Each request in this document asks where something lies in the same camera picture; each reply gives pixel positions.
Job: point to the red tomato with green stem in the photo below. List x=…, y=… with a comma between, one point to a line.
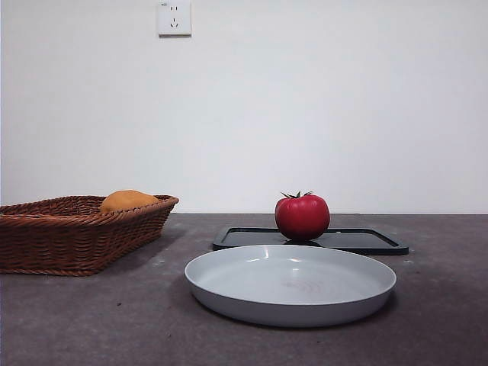
x=302, y=217

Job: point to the grey round plate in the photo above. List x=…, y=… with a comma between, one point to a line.
x=289, y=282

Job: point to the round orange-yellow fruit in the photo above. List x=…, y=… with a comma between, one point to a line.
x=127, y=200

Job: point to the black rectangular tray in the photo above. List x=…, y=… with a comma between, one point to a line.
x=362, y=240

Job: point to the brown wicker basket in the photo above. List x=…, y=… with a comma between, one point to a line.
x=76, y=244

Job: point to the white wall power socket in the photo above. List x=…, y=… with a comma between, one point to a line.
x=175, y=19

